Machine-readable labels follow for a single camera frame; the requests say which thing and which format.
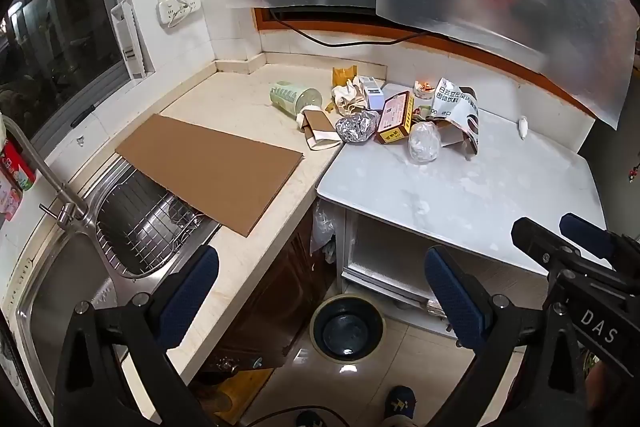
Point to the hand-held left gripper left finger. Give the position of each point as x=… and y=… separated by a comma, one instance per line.
x=192, y=287

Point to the yellow plastic bag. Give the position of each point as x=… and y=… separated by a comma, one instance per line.
x=344, y=76

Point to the small white scrap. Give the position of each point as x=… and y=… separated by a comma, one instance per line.
x=523, y=127

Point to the dark window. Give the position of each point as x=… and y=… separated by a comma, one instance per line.
x=60, y=32

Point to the stainless steel sink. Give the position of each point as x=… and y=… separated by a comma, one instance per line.
x=65, y=267

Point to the round trash bin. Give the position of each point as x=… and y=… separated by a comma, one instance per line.
x=345, y=332

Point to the white cabinet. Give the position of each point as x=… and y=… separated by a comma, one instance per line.
x=380, y=257

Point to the orange wooden window frame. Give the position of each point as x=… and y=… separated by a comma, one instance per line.
x=450, y=43

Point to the wooden cabinet door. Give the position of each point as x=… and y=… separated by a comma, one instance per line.
x=270, y=297

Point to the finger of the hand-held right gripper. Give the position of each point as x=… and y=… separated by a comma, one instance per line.
x=535, y=239
x=585, y=234

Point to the green paper cup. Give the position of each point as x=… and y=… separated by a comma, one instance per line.
x=290, y=97

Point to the printed silver drink pouch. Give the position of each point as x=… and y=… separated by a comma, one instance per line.
x=457, y=107

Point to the brown cardboard sheet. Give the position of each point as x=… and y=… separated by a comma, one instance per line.
x=210, y=167

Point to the white paper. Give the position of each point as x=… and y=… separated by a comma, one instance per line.
x=350, y=97

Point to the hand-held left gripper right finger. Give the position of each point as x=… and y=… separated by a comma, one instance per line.
x=452, y=297

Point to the red label bottle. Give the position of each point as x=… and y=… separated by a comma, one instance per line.
x=15, y=167

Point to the blue patterned shoe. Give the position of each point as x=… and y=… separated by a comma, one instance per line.
x=310, y=419
x=400, y=403

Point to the crumpled foil ball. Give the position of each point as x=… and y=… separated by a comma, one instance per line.
x=356, y=129

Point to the small white box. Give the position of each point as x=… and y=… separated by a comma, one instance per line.
x=372, y=94

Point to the steel faucet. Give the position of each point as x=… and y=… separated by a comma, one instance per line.
x=45, y=172

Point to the hanging clear plastic bag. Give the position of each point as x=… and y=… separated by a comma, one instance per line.
x=322, y=227

